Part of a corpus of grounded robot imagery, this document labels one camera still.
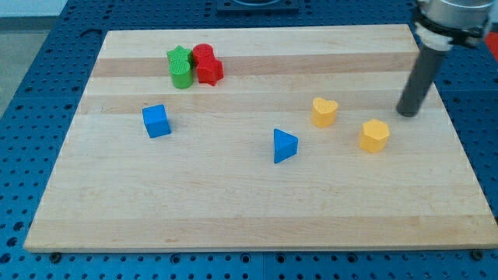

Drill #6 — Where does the green cylinder block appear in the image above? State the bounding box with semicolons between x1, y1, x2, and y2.
169;60;193;89

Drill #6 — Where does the red cylinder block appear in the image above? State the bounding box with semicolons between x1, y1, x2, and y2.
192;44;214;65

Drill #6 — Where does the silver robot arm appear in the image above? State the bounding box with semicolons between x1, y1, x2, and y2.
396;0;496;117

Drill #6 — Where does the red star block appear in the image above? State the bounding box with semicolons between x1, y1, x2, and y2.
196;57;224;86

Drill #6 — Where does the yellow hexagon block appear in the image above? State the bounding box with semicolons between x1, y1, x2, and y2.
359;119;390;153

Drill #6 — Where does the wooden board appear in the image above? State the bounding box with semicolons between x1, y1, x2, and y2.
24;24;497;253

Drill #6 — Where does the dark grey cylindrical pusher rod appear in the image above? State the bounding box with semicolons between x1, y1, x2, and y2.
396;45;447;117

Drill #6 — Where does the green star block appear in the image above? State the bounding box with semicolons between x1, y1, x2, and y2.
167;45;195;67

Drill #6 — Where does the yellow heart block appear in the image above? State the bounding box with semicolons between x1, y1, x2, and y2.
311;97;338;128

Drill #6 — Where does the blue cube block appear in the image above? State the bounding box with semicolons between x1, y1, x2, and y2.
142;104;171;138

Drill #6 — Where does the blue triangle block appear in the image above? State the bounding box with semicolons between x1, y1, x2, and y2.
273;128;299;164

